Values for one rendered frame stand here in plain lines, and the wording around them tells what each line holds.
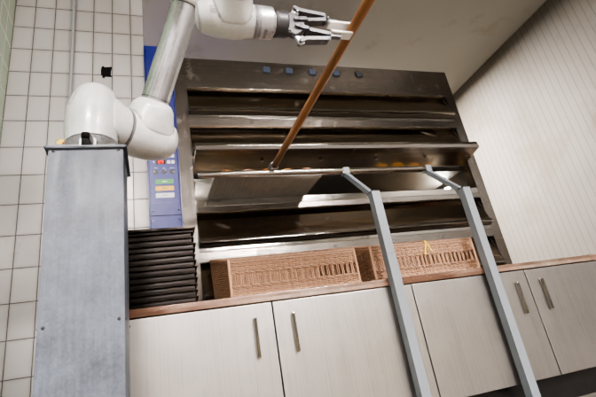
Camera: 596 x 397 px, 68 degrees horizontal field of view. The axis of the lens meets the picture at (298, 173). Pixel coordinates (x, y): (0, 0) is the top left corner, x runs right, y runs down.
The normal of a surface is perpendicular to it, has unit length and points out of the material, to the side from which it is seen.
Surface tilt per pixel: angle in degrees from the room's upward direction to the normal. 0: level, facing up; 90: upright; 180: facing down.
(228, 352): 90
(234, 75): 90
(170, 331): 90
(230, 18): 149
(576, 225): 90
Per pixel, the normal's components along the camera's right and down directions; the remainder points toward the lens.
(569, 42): -0.95, 0.04
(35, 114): 0.29, -0.42
